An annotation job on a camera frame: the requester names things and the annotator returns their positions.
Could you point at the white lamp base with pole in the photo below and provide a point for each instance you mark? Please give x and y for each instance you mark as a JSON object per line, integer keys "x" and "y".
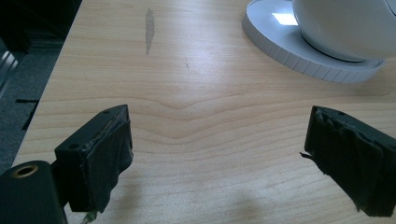
{"x": 280, "y": 43}

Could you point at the white glossy sphere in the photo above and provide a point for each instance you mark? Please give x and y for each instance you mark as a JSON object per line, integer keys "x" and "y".
{"x": 345, "y": 28}

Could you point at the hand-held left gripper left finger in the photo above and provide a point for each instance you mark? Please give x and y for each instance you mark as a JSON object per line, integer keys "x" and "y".
{"x": 102, "y": 155}

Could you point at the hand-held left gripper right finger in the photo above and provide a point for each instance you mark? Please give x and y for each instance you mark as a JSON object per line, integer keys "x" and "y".
{"x": 351, "y": 161}

